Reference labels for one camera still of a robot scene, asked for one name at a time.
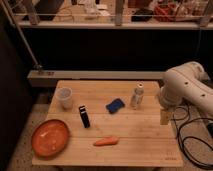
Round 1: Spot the black eraser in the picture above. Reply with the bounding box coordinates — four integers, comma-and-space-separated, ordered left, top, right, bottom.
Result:
79, 106, 90, 128

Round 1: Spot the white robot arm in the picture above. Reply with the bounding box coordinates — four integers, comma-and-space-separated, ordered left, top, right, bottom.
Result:
157, 62, 213, 125

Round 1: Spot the clear plastic bottle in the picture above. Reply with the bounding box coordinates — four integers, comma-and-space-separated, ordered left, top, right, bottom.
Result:
130, 83, 144, 109

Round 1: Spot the blue sponge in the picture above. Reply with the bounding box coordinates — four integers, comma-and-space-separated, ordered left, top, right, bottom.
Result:
106, 98, 125, 114

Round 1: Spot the wooden table board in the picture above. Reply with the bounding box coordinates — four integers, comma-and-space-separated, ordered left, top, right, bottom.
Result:
32, 80, 183, 167

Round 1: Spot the orange carrot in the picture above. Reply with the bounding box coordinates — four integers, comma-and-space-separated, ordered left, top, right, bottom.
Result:
93, 136, 119, 146

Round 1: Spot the translucent plastic cup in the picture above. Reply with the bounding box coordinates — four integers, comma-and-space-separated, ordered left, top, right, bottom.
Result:
56, 87, 72, 109

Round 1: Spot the orange plate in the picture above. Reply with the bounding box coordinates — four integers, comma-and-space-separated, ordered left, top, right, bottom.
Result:
31, 119, 70, 157

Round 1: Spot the grey metal ledge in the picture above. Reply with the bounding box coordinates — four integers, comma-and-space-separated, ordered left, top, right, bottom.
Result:
27, 70, 164, 87

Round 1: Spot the metal diagonal pole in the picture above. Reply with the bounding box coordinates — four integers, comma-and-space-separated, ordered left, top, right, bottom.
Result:
2, 0, 43, 74

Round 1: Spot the black cable on floor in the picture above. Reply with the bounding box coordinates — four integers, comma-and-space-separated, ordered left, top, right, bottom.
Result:
171, 104, 213, 170

